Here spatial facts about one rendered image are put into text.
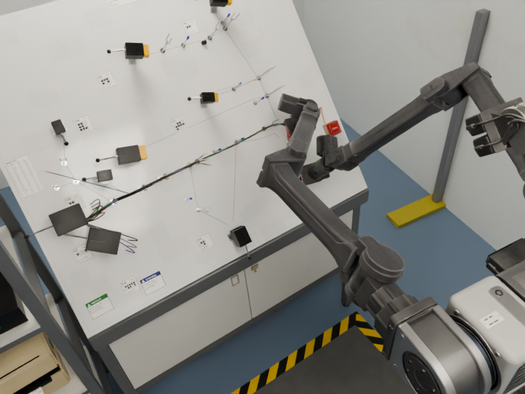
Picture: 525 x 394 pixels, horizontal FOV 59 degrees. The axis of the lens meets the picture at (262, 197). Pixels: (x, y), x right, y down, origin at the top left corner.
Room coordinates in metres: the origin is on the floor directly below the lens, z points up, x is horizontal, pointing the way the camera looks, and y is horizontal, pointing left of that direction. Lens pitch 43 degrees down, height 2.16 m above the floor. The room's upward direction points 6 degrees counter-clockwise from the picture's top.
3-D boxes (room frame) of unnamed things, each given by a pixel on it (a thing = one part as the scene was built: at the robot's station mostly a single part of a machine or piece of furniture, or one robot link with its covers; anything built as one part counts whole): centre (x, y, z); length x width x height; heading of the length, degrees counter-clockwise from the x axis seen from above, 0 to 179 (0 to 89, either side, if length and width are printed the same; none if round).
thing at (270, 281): (1.26, -0.14, 0.60); 0.55 x 0.03 x 0.39; 119
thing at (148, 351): (1.00, 0.34, 0.60); 0.55 x 0.02 x 0.39; 119
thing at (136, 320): (1.12, 0.09, 0.83); 1.18 x 0.06 x 0.06; 119
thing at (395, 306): (0.43, -0.21, 1.45); 0.09 x 0.08 x 0.12; 112
